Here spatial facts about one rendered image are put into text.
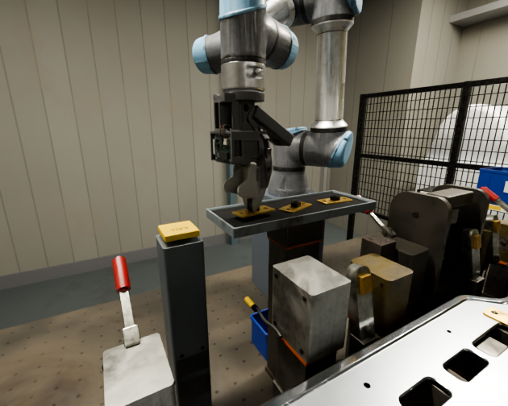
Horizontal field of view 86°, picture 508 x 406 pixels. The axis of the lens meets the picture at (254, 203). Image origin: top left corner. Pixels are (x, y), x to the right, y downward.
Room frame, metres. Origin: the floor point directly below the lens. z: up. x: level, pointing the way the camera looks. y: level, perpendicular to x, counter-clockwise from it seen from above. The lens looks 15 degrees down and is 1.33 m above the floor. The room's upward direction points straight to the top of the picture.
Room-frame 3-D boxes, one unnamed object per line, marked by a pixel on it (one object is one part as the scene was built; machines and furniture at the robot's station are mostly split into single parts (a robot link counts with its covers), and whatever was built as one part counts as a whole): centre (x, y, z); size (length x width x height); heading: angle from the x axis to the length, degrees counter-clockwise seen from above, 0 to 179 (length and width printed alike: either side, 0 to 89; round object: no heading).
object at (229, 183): (0.52, 0.03, 1.22); 0.06 x 0.03 x 0.09; 128
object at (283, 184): (0.99, -0.13, 1.15); 0.15 x 0.15 x 0.10
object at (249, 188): (0.49, 0.01, 1.22); 0.06 x 0.03 x 0.09; 128
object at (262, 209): (0.52, 0.00, 1.18); 0.08 x 0.04 x 0.01; 128
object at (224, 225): (0.58, -0.09, 1.16); 0.37 x 0.14 x 0.02; 119
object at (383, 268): (0.48, -0.23, 0.89); 0.12 x 0.08 x 0.38; 29
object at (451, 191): (0.63, -0.44, 0.94); 0.18 x 0.13 x 0.49; 119
